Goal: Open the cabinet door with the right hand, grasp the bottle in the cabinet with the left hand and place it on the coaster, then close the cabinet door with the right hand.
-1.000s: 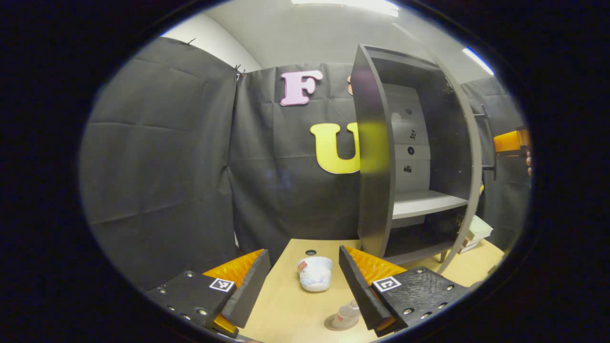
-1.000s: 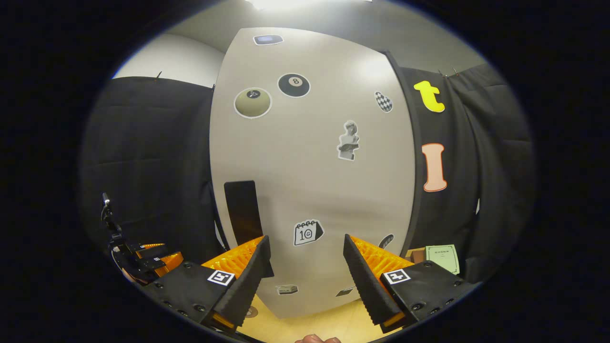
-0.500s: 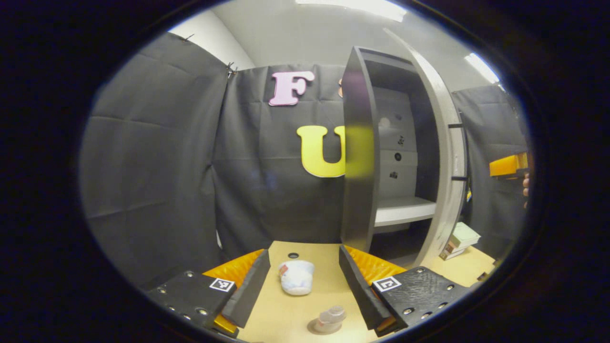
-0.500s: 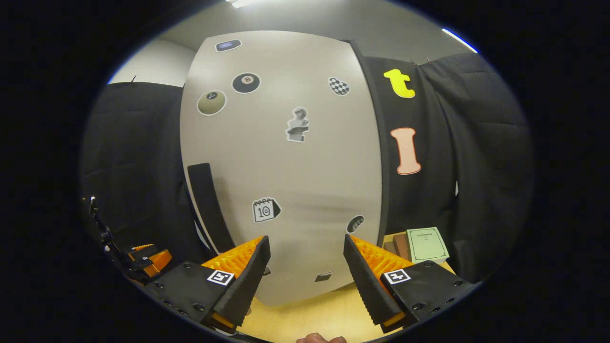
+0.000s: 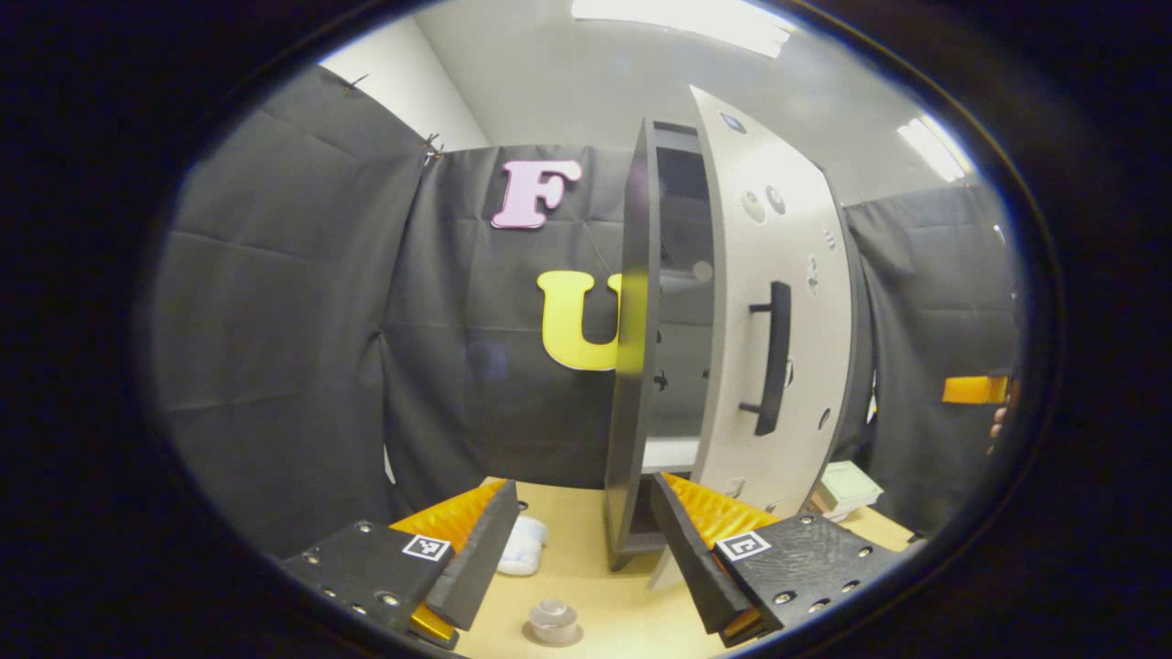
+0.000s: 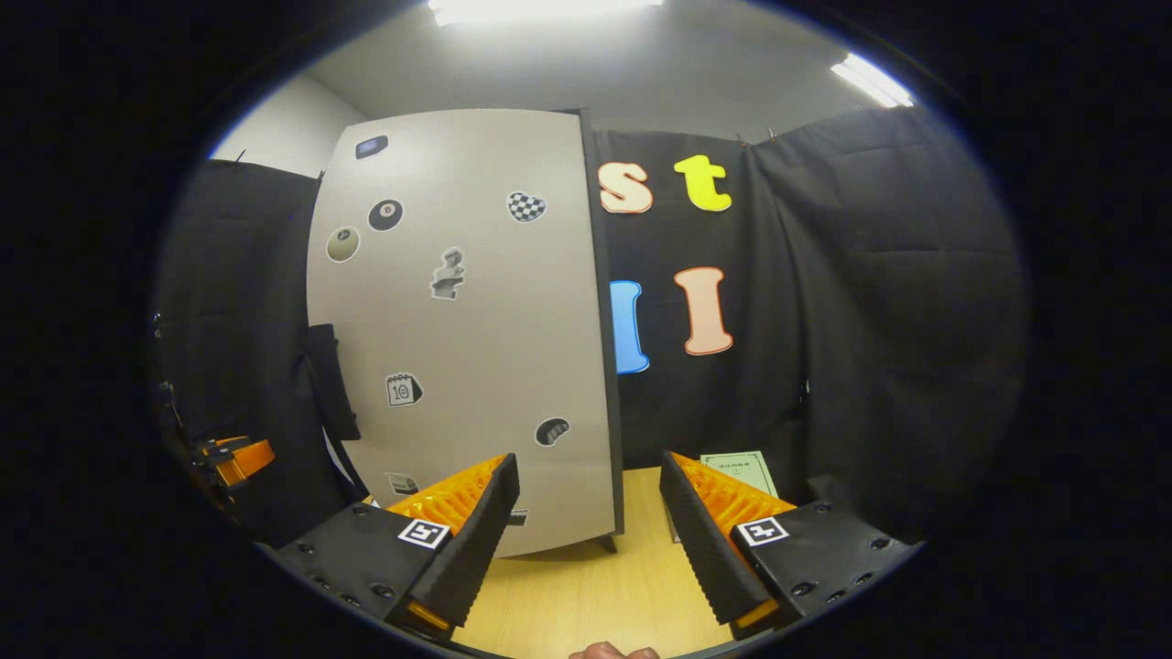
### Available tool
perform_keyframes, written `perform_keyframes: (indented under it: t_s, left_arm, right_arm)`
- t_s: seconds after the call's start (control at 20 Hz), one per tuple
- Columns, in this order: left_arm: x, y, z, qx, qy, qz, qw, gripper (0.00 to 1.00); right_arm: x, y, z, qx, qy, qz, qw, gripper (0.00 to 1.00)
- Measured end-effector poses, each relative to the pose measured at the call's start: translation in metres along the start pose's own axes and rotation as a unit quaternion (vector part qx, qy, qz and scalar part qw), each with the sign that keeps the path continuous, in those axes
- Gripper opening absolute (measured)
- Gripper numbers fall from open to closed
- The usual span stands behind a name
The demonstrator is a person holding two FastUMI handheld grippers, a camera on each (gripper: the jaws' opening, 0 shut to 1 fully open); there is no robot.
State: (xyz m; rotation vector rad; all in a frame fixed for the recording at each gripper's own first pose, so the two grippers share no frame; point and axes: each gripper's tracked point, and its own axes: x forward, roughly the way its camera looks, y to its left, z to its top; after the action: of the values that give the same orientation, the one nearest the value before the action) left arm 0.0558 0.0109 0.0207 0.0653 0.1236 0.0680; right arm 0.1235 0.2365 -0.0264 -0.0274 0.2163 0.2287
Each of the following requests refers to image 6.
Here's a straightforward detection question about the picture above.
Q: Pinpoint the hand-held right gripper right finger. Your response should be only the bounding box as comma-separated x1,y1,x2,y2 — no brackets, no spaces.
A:
659,448,907,642

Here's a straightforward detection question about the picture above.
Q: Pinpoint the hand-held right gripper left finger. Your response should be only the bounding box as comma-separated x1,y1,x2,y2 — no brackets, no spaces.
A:
275,451,520,642

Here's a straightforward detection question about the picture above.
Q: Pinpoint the black cabinet door handle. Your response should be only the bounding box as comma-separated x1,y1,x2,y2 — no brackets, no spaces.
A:
307,323,361,442

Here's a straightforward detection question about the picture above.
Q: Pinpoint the dark grey cabinet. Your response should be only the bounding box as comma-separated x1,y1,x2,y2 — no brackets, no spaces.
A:
575,107,628,554

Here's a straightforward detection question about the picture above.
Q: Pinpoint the green book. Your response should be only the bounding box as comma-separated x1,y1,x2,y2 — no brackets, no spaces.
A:
700,449,780,501

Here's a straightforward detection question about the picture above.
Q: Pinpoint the black backdrop cloth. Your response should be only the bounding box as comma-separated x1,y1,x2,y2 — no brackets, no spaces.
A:
151,105,1031,550

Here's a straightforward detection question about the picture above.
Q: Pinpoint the long ceiling light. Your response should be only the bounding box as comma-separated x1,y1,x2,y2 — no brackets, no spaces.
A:
428,0,665,27

